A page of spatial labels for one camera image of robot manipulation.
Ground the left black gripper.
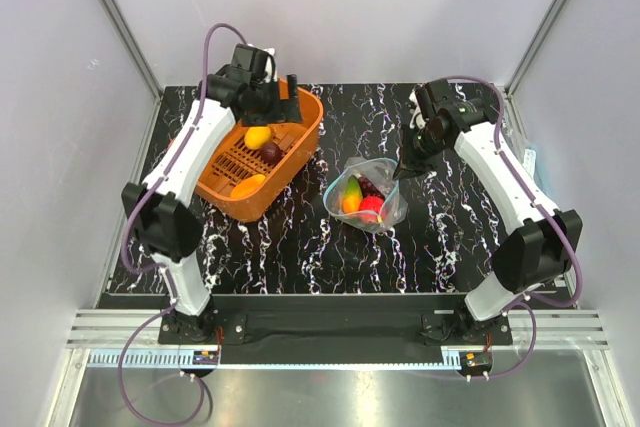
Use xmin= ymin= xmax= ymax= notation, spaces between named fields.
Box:
xmin=243 ymin=75 xmax=302 ymax=128

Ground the dark red grape bunch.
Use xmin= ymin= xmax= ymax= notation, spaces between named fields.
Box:
xmin=358 ymin=175 xmax=385 ymax=199

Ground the clear zip top bag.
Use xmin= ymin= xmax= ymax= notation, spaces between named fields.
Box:
xmin=323 ymin=157 xmax=408 ymax=234

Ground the red strawberry toy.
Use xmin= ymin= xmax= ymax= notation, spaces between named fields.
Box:
xmin=357 ymin=197 xmax=384 ymax=224

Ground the green orange mango toy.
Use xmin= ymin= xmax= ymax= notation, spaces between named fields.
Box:
xmin=341 ymin=175 xmax=363 ymax=214

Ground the orange plastic basket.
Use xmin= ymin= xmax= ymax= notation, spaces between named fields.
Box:
xmin=195 ymin=86 xmax=324 ymax=222

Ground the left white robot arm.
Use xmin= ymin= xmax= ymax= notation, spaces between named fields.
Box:
xmin=120 ymin=85 xmax=240 ymax=343

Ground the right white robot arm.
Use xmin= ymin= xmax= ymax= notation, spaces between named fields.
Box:
xmin=394 ymin=99 xmax=583 ymax=344

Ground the spare clear plastic bag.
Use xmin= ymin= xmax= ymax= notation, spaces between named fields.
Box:
xmin=501 ymin=122 xmax=546 ymax=191

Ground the yellow orange fruit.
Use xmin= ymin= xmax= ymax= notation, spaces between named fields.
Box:
xmin=244 ymin=126 xmax=273 ymax=150

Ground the dark purple plum toy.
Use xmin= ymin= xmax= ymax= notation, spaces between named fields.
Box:
xmin=260 ymin=141 xmax=283 ymax=165

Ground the small orange fruit slice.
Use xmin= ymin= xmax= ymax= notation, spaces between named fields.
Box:
xmin=230 ymin=174 xmax=266 ymax=198

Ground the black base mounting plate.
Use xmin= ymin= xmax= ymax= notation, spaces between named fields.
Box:
xmin=158 ymin=294 xmax=512 ymax=368

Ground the left aluminium corner post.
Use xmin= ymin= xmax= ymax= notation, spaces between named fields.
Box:
xmin=98 ymin=0 xmax=163 ymax=102

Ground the aluminium corner post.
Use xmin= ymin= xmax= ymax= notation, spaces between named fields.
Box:
xmin=98 ymin=0 xmax=163 ymax=102
xmin=504 ymin=0 xmax=570 ymax=99

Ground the aluminium frame rail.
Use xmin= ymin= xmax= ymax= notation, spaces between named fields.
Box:
xmin=66 ymin=309 xmax=609 ymax=350

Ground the right aluminium corner post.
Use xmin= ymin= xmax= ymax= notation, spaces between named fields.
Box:
xmin=504 ymin=0 xmax=570 ymax=99

